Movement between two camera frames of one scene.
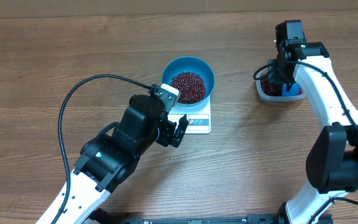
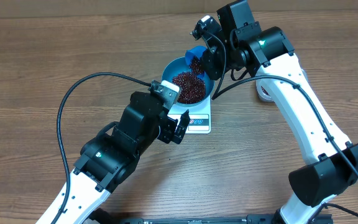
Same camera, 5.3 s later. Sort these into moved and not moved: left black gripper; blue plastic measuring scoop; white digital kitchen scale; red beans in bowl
Moved: blue plastic measuring scoop
Not moved: left black gripper; white digital kitchen scale; red beans in bowl
